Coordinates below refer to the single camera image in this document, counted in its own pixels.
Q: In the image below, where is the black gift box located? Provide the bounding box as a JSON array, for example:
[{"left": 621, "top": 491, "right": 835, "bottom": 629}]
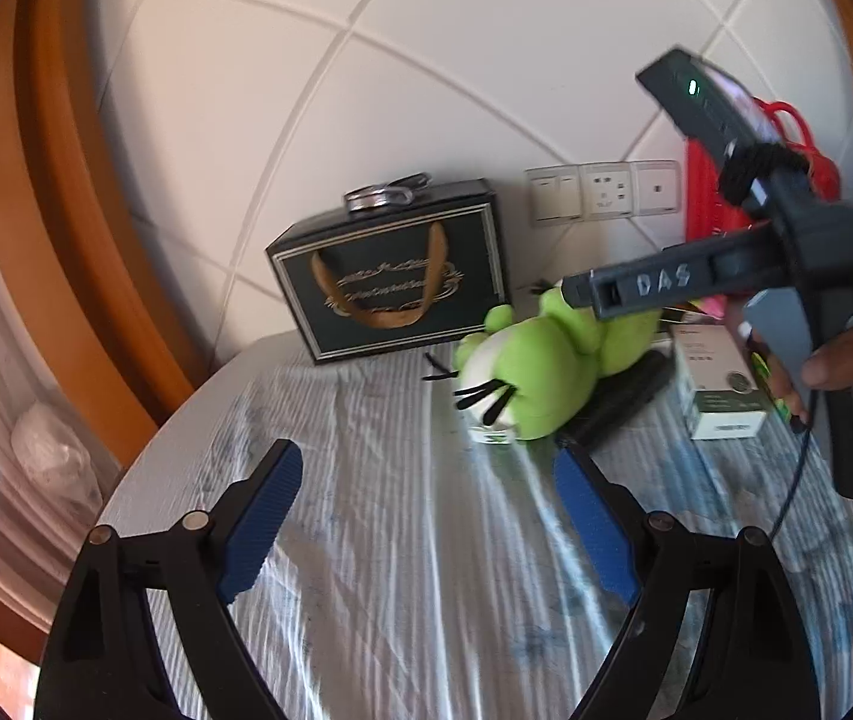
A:
[{"left": 265, "top": 178, "right": 511, "bottom": 366}]

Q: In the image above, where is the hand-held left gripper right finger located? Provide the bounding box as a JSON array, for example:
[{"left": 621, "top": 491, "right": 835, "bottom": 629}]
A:
[{"left": 553, "top": 444, "right": 821, "bottom": 720}]

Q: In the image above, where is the white double wall switch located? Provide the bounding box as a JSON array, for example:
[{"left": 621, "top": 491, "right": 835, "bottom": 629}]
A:
[{"left": 526, "top": 165, "right": 583, "bottom": 224}]

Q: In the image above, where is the black cable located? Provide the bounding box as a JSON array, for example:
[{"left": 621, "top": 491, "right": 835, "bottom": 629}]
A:
[{"left": 770, "top": 390, "right": 821, "bottom": 541}]

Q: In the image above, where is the white small wall plate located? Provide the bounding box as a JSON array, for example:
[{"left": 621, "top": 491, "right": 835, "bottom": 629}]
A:
[{"left": 632, "top": 160, "right": 680, "bottom": 215}]

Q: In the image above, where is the green plush frog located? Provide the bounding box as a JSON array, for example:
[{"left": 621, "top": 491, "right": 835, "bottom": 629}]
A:
[{"left": 454, "top": 286, "right": 660, "bottom": 445}]

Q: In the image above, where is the white wall socket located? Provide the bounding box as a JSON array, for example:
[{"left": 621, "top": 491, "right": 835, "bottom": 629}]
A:
[{"left": 580, "top": 162, "right": 636, "bottom": 220}]

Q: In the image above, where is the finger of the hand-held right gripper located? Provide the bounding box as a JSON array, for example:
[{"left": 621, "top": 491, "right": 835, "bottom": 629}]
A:
[{"left": 561, "top": 240, "right": 722, "bottom": 320}]

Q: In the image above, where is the red plastic carry case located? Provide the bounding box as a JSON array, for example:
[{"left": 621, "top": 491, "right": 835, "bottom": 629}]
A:
[{"left": 685, "top": 97, "right": 843, "bottom": 241}]

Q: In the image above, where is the black oblong object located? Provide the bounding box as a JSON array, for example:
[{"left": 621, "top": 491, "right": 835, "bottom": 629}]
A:
[{"left": 561, "top": 351, "right": 674, "bottom": 455}]

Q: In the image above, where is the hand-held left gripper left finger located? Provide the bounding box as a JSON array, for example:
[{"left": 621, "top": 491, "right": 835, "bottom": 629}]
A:
[{"left": 34, "top": 439, "right": 304, "bottom": 720}]

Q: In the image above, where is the white and dark green box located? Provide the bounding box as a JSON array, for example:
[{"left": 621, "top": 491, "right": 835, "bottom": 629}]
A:
[{"left": 668, "top": 322, "right": 780, "bottom": 442}]

